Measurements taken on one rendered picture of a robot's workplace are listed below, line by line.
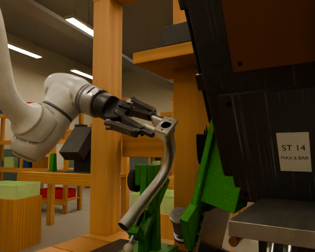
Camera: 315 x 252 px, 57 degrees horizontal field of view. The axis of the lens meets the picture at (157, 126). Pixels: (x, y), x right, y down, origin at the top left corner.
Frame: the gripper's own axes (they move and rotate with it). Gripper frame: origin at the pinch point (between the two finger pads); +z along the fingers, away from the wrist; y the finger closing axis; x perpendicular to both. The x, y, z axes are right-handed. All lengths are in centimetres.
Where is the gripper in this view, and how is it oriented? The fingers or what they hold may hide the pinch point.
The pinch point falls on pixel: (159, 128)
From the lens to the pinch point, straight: 75.6
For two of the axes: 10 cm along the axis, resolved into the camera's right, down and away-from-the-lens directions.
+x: 0.8, 7.1, 7.0
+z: 8.3, 3.4, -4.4
